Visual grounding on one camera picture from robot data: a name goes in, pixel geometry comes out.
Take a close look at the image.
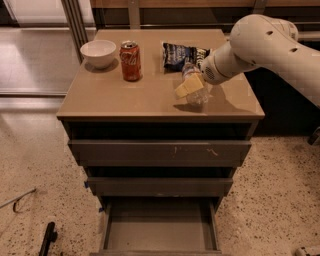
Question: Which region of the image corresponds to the open grey bottom drawer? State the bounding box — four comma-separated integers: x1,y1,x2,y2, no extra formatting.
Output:
90,197,229,256

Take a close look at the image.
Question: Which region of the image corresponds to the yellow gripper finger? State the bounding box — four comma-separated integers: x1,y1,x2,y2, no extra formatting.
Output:
175,73,205,98

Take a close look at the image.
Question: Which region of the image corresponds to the brown drawer cabinet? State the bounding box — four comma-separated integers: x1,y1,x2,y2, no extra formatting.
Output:
55,28,266,256

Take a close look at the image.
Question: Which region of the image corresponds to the grey cable on floor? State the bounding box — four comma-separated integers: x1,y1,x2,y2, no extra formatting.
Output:
0,187,38,214

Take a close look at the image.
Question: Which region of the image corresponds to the white ceramic bowl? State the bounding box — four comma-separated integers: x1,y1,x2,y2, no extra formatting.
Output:
80,40,116,69

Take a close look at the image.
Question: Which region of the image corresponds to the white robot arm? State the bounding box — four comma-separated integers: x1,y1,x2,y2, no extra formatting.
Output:
175,14,320,107

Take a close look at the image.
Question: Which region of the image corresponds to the metal railing frame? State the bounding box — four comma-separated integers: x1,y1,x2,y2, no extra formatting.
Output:
90,0,320,41

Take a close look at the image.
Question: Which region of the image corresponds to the grey top drawer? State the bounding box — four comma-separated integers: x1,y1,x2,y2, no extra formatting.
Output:
68,140,251,167

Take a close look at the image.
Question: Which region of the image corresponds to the clear plastic water bottle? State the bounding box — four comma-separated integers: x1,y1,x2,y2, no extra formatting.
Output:
182,62,209,107

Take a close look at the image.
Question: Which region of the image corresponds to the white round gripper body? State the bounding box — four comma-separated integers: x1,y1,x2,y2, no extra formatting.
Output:
200,41,257,85

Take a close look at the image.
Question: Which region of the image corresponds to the black handle on floor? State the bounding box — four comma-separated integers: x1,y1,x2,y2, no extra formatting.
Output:
38,222,58,256

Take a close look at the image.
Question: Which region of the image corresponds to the orange soda can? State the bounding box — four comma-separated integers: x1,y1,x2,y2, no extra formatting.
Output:
119,40,141,81

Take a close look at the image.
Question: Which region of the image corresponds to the grey metal window frame post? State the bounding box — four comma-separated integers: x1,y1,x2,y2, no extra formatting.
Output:
61,0,88,63

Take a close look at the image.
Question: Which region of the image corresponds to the dark blue chip bag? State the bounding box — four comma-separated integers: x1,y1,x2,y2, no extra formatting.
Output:
162,42,210,72

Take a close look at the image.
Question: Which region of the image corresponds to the grey middle drawer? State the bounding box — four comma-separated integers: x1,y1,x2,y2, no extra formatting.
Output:
87,177,233,197

